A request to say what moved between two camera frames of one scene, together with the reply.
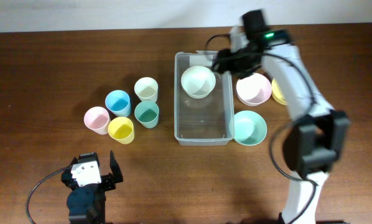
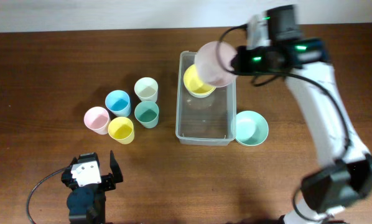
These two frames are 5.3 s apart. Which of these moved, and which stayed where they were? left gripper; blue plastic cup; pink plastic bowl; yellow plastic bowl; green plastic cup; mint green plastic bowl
Moved: yellow plastic bowl; pink plastic bowl
Stayed: left gripper; blue plastic cup; green plastic cup; mint green plastic bowl
